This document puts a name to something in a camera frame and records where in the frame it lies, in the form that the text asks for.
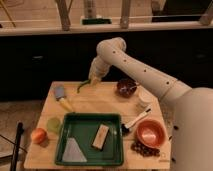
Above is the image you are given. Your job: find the green pepper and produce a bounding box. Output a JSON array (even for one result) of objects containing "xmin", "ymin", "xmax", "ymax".
[{"xmin": 77, "ymin": 79, "xmax": 91, "ymax": 93}]

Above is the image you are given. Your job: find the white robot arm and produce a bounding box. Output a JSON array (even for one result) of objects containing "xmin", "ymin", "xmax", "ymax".
[{"xmin": 89, "ymin": 37, "xmax": 213, "ymax": 171}]

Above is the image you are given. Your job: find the spoon in purple bowl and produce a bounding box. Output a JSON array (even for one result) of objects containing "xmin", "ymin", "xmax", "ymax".
[{"xmin": 120, "ymin": 85, "xmax": 138, "ymax": 92}]

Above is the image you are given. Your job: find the dark purple bowl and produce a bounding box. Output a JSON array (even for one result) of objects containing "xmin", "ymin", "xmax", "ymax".
[{"xmin": 116, "ymin": 78, "xmax": 137, "ymax": 98}]

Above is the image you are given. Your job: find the white cup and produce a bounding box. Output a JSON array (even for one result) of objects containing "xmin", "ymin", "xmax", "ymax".
[{"xmin": 138, "ymin": 88, "xmax": 152, "ymax": 110}]

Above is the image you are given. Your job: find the green plastic tray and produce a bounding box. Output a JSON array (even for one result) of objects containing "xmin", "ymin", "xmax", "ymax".
[{"xmin": 55, "ymin": 113, "xmax": 124, "ymax": 166}]

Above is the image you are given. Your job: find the green brush on shelf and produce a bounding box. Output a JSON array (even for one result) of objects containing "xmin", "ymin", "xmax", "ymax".
[{"xmin": 82, "ymin": 18, "xmax": 112, "ymax": 25}]

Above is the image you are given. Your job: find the green round lid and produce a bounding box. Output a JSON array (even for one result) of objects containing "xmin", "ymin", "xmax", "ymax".
[{"xmin": 46, "ymin": 117, "xmax": 61, "ymax": 134}]

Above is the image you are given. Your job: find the wooden block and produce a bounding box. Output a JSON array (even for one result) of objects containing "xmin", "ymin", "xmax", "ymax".
[{"xmin": 92, "ymin": 124, "xmax": 109, "ymax": 150}]

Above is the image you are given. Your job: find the grey triangular cloth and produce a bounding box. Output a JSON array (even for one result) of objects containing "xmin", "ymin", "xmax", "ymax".
[{"xmin": 62, "ymin": 138, "xmax": 87, "ymax": 162}]

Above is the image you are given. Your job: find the orange bowl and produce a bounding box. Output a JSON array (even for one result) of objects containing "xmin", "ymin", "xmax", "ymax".
[{"xmin": 136, "ymin": 119, "xmax": 166, "ymax": 148}]

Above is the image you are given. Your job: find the red apple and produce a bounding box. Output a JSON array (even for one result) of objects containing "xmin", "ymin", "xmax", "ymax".
[{"xmin": 31, "ymin": 128, "xmax": 47, "ymax": 144}]

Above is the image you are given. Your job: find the dark grape bunch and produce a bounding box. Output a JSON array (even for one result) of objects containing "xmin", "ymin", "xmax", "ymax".
[{"xmin": 131, "ymin": 141, "xmax": 160, "ymax": 157}]

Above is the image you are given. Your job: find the black pole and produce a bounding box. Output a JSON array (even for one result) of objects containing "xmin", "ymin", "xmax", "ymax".
[{"xmin": 10, "ymin": 122, "xmax": 24, "ymax": 171}]

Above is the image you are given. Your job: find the yellow-handled spatula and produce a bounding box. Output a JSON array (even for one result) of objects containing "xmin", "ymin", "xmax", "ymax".
[{"xmin": 54, "ymin": 85, "xmax": 73, "ymax": 112}]

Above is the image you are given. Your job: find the wooden shelf frame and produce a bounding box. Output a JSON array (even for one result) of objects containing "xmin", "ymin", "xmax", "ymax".
[{"xmin": 0, "ymin": 0, "xmax": 213, "ymax": 36}]

